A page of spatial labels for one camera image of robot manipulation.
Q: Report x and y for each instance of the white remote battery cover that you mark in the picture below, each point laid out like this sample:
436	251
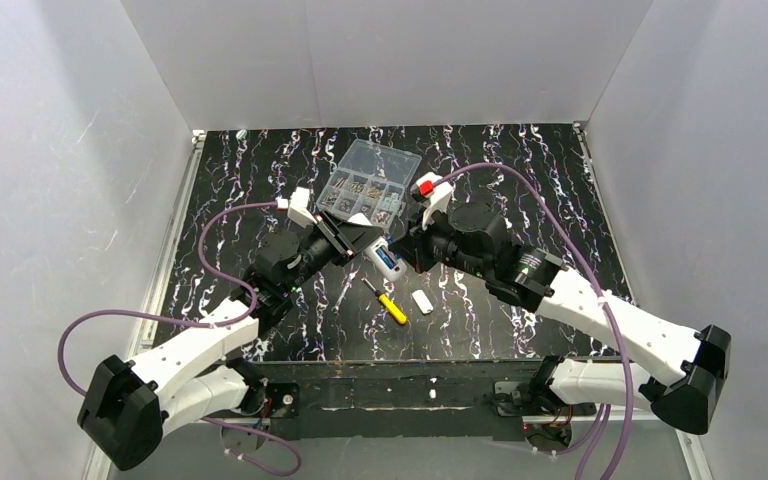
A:
422	302

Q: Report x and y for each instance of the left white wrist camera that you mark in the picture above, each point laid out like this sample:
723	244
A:
297	207

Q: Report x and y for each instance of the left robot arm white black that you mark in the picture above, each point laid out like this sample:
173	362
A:
131	405

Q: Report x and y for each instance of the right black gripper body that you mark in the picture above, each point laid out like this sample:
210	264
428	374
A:
420	238

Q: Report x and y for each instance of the clear plastic parts organizer box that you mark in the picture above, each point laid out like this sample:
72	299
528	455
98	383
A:
371	180

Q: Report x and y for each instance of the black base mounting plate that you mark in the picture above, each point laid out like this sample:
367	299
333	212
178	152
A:
388	399

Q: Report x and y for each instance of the yellow handled screwdriver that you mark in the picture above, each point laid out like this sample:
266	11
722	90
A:
394	311

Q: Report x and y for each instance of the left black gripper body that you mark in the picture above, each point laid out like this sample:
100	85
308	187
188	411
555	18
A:
342	240

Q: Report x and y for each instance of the white remote control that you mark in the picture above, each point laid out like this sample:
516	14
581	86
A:
389	275

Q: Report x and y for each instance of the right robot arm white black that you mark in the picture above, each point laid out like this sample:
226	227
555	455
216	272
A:
675	372

